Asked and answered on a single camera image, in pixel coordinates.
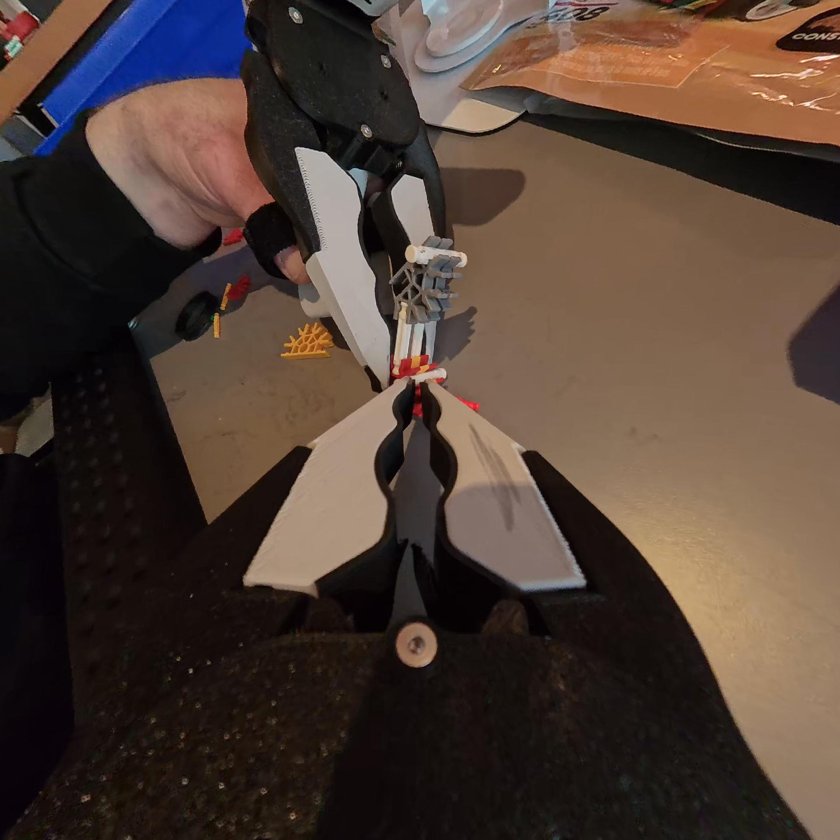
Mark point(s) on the white rounded board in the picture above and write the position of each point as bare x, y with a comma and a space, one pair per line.
485, 115

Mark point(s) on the small toy building assembly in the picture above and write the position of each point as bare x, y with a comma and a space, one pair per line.
426, 289

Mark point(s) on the blue plastic bin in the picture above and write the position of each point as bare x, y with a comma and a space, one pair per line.
164, 39

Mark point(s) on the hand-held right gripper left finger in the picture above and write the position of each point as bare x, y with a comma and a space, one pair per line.
328, 512

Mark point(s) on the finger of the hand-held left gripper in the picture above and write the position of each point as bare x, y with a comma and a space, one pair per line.
413, 210
341, 262

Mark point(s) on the person's left hand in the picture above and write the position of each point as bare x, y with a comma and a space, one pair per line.
177, 157

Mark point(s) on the black toy tyre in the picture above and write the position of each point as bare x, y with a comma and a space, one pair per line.
190, 321

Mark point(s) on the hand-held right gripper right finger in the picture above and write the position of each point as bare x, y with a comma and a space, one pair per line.
505, 518

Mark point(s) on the yellow fan connector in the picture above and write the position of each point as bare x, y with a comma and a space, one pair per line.
308, 344

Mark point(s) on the black perforated pad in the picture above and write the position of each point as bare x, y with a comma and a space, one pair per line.
118, 459

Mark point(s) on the small red connector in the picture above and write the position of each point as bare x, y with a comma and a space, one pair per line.
241, 285
233, 238

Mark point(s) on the orange printed packet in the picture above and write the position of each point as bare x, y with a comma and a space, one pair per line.
656, 79

